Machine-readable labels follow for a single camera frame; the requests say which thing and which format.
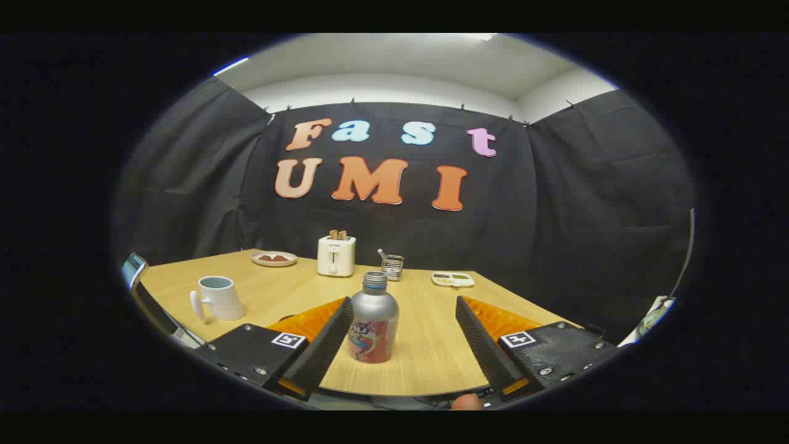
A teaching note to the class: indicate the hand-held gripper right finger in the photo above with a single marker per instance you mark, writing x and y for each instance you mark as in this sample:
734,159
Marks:
484,345

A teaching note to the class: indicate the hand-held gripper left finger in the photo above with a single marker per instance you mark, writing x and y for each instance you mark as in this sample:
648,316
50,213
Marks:
323,345

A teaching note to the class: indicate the silver juice bottle pink label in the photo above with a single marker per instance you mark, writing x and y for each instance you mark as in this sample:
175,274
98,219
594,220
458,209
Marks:
373,308

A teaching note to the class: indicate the white ceramic cup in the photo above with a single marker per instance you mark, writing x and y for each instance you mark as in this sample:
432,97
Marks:
223,299

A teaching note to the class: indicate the wooden table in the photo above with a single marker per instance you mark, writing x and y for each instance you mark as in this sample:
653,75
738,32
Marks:
425,345

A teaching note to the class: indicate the white tray with compartments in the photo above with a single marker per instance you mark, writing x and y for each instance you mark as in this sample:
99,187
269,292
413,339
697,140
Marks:
453,279

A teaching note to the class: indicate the white toaster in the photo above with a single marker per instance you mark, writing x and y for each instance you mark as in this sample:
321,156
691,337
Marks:
336,256

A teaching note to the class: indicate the red brown food pieces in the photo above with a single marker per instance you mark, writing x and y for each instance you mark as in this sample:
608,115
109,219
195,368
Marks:
273,258

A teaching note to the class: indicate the small white plate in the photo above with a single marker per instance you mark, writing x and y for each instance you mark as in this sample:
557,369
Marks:
259,262

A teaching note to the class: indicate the black backdrop cloth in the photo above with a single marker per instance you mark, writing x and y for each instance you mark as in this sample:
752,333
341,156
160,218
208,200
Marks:
555,203

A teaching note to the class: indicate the white green object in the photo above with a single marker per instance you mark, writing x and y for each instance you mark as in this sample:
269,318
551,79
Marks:
650,317

